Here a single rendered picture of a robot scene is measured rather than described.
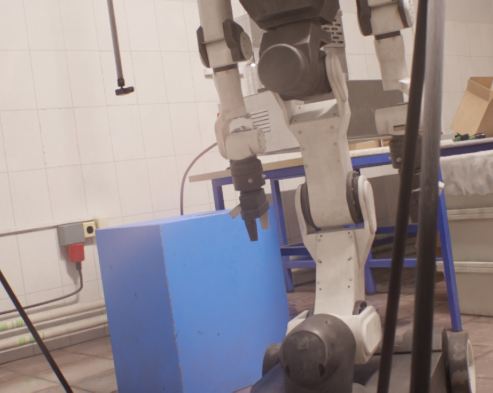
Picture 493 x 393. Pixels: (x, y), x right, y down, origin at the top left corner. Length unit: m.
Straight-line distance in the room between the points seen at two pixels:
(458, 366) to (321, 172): 0.62
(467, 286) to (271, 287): 0.99
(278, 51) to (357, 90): 1.18
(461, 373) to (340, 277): 0.41
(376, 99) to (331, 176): 1.05
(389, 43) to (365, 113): 1.06
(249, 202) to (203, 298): 0.54
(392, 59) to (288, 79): 0.29
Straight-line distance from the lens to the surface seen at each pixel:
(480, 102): 4.40
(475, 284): 3.27
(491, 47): 7.10
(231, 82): 1.99
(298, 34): 1.82
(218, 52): 2.00
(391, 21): 1.88
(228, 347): 2.54
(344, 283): 1.93
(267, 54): 1.75
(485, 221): 3.17
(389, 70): 1.88
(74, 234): 3.85
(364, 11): 1.89
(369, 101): 2.94
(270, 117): 2.80
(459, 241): 3.29
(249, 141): 1.99
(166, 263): 2.38
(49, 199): 3.88
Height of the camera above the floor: 0.68
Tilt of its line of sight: 1 degrees down
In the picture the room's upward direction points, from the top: 8 degrees counter-clockwise
